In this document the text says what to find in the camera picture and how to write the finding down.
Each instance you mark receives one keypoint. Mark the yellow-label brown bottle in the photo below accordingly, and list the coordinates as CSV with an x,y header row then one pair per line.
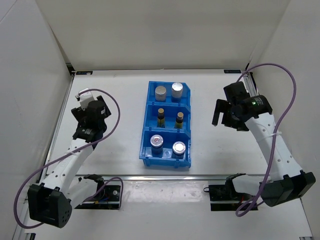
x,y
161,118
179,120

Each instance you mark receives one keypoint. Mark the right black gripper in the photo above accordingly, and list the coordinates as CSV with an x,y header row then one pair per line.
x,y
222,106

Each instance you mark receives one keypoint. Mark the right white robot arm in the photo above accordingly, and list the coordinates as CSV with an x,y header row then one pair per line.
x,y
286,180

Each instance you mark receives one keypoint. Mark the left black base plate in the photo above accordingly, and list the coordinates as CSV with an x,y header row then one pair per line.
x,y
108,199

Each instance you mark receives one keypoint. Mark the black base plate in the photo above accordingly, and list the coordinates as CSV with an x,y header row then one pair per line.
x,y
108,199
221,201

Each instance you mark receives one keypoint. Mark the blue three-compartment plastic bin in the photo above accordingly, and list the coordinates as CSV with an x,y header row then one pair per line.
x,y
169,133

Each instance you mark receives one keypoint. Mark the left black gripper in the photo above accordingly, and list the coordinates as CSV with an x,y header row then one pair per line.
x,y
79,114

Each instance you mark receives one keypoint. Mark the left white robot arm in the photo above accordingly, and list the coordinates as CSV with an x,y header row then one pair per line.
x,y
51,202

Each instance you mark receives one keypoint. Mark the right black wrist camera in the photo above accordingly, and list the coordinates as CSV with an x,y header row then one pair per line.
x,y
236,92

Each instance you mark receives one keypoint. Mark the short red-label jar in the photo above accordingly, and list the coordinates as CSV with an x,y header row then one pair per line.
x,y
178,150

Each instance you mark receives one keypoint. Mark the front aluminium rail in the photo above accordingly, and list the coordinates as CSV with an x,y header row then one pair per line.
x,y
205,177

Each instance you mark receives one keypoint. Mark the short silver-lid jar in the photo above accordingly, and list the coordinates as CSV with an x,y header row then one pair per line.
x,y
156,142

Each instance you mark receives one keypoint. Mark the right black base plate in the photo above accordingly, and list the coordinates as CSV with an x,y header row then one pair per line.
x,y
221,201

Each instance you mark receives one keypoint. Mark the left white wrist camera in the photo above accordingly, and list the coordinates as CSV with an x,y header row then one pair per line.
x,y
84,97

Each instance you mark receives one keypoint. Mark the tall blue-label shaker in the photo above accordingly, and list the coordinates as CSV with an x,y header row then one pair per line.
x,y
160,93
176,91

